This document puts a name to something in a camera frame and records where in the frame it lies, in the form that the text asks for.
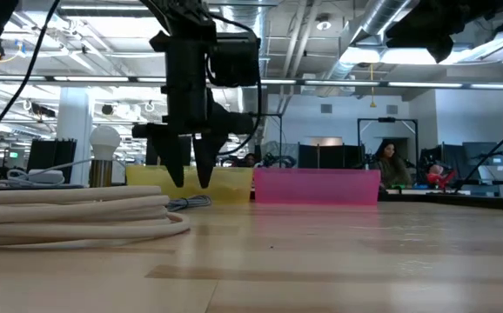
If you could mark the white bulb brass lamp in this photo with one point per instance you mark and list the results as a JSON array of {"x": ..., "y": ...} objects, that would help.
[{"x": 105, "y": 141}]

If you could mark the black background robot arm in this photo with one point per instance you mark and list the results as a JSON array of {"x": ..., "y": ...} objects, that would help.
[{"x": 277, "y": 161}]

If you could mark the red plastic bin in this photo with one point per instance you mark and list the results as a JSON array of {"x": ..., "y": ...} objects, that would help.
[{"x": 317, "y": 187}]

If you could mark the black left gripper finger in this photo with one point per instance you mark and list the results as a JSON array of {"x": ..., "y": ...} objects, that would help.
[
  {"x": 207, "y": 152},
  {"x": 171, "y": 152}
]

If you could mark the grey monitor screen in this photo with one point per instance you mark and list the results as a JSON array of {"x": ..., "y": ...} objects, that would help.
[{"x": 473, "y": 152}]

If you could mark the yellow plastic bin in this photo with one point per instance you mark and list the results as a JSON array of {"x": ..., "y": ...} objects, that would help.
[{"x": 234, "y": 187}]

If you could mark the black background stand frame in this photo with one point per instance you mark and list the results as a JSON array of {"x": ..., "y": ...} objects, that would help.
[{"x": 386, "y": 119}]

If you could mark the black curtain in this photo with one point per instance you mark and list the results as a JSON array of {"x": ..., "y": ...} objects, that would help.
[{"x": 334, "y": 157}]

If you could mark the red toy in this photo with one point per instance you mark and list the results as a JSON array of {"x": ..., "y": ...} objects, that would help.
[{"x": 435, "y": 178}]

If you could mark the person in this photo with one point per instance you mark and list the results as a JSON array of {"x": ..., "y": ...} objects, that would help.
[
  {"x": 391, "y": 167},
  {"x": 249, "y": 161}
]

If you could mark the black aluminium rig frame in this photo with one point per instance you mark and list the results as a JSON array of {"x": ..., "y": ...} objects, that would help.
[{"x": 473, "y": 201}]

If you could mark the black partition panel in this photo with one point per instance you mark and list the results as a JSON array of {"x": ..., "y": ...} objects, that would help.
[{"x": 51, "y": 158}]

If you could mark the white power adapter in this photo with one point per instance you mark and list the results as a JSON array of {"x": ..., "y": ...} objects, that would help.
[{"x": 44, "y": 176}]

